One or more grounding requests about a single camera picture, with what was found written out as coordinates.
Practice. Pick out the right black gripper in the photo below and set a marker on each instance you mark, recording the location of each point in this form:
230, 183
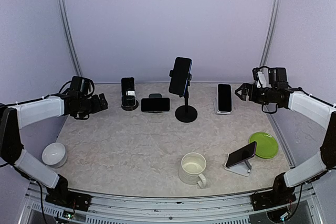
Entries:
246, 86

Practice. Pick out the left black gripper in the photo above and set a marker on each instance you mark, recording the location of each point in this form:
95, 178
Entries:
97, 106

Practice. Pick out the black phone white edge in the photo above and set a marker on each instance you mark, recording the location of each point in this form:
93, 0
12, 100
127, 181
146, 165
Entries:
127, 84

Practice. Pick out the grey round-base phone stand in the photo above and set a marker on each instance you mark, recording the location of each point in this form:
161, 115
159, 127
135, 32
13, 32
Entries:
129, 101

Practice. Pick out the black phone landscape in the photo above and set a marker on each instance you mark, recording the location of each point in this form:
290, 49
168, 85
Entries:
165, 101

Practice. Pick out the dark grey phone stand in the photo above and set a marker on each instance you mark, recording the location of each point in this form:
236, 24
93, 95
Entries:
155, 95

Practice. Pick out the black phone blue edge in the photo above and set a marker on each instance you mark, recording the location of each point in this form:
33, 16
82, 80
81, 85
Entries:
180, 75

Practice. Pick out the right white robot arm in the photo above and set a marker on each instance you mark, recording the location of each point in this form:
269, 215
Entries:
308, 130

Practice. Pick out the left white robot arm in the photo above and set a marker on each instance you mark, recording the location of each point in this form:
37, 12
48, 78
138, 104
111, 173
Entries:
14, 118

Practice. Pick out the black phone white case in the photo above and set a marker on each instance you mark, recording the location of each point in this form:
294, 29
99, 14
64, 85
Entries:
224, 98

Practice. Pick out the purple phone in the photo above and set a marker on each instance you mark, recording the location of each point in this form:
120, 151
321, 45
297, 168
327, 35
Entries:
241, 155

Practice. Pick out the tall black clamp stand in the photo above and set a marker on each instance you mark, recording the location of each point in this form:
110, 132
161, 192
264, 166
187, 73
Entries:
185, 113

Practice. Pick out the white folding phone stand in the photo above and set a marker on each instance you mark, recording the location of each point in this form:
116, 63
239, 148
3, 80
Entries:
243, 168

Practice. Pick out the green plate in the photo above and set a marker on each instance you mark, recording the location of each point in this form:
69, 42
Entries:
267, 145

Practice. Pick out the white bowl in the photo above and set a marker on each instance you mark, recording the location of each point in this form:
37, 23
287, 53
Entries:
54, 155

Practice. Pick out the white ribbed mug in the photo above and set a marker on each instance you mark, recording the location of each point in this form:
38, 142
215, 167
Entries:
191, 169

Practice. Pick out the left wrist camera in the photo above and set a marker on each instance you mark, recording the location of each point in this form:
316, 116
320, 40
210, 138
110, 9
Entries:
82, 85

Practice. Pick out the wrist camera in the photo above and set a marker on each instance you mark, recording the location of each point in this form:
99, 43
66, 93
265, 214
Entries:
82, 85
276, 75

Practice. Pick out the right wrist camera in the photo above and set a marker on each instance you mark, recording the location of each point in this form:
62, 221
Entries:
276, 75

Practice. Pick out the right aluminium frame post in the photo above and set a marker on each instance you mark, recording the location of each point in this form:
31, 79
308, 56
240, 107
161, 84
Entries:
270, 32

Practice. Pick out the aluminium frame post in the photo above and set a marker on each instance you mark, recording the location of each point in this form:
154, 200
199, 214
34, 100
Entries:
270, 32
69, 39

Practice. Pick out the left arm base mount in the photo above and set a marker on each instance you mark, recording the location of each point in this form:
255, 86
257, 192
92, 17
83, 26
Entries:
71, 199

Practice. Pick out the front aluminium rail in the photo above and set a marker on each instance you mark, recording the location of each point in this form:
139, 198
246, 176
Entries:
107, 208

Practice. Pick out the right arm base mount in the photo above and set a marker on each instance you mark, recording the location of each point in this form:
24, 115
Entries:
269, 199

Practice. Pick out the left aluminium frame post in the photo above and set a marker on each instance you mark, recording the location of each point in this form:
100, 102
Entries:
69, 39

